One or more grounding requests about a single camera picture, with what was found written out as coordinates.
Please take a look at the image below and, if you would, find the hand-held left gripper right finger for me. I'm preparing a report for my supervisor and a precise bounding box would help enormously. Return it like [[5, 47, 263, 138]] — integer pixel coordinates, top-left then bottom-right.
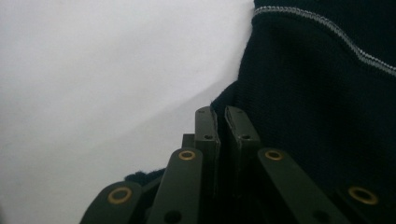
[[224, 105, 262, 202]]

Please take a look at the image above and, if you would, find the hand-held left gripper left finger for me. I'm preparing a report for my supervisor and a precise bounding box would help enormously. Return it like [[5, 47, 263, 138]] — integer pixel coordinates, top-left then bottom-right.
[[194, 105, 222, 200]]

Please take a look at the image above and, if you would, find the black T-shirt with grey trim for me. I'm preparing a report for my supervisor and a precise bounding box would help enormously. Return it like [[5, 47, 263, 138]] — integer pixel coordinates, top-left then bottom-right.
[[124, 0, 396, 224]]

